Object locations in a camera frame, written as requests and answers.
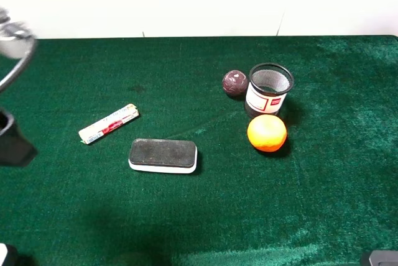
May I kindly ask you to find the black mesh pen cup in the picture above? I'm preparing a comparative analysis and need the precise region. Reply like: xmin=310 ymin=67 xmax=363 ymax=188
xmin=244 ymin=63 xmax=294 ymax=118

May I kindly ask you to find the dark maroon ball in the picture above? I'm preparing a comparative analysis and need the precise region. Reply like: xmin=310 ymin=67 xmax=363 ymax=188
xmin=222 ymin=70 xmax=249 ymax=97

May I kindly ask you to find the white red candy roll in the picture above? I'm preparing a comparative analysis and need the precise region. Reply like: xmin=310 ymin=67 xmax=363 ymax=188
xmin=78 ymin=104 xmax=139 ymax=145

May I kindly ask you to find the grey robot base right corner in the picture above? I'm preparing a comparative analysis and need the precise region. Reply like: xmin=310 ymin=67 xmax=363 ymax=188
xmin=360 ymin=250 xmax=398 ymax=266

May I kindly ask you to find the green velvet table cloth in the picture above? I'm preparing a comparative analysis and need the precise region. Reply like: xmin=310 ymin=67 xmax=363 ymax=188
xmin=1 ymin=35 xmax=397 ymax=265

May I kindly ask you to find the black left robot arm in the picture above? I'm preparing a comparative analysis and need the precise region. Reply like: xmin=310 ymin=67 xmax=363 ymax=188
xmin=1 ymin=109 xmax=38 ymax=167

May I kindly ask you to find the whiteboard eraser black felt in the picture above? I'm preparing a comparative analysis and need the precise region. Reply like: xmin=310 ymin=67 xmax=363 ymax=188
xmin=128 ymin=138 xmax=198 ymax=174

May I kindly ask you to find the orange fruit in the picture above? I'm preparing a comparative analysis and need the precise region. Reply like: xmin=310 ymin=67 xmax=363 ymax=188
xmin=247 ymin=114 xmax=287 ymax=152

